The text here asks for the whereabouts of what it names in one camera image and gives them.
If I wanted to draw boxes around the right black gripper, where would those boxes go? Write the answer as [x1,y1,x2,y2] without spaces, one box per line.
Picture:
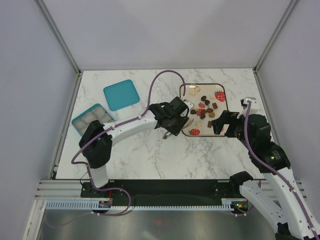
[210,109,254,150]

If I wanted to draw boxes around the metal serving tongs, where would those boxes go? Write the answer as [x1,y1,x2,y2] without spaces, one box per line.
[162,118,195,140]

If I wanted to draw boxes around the dark small chocolate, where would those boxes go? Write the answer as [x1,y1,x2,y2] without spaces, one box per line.
[190,109,197,115]

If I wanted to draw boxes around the white heart chocolate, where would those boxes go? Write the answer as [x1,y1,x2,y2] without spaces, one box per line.
[195,122,202,128]

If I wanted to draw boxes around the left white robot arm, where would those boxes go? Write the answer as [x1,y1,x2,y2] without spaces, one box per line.
[79,97,194,197]

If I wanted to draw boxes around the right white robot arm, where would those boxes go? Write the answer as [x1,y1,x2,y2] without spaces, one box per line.
[211,110,320,240]

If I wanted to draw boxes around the brown rectangular chocolate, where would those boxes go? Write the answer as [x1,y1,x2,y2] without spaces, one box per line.
[212,102,218,110]

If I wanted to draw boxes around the white square chocolate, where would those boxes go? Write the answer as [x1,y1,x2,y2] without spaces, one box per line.
[189,91,196,97]

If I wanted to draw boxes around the teal chocolate box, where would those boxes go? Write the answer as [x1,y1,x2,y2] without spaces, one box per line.
[71,103,115,136]

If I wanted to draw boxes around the strawberry pattern tray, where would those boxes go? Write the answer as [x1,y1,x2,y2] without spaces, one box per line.
[179,83,228,137]

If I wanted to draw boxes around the teal box lid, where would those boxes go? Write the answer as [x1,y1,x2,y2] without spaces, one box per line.
[103,79,140,112]

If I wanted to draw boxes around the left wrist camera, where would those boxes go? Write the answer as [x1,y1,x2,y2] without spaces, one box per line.
[180,99,195,117]

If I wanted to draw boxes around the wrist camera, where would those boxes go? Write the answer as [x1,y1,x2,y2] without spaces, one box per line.
[180,99,195,117]
[240,97,259,110]

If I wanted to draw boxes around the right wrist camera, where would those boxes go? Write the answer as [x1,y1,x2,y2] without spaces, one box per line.
[240,97,259,110]

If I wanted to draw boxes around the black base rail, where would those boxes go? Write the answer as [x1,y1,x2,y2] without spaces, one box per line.
[80,179,242,207]

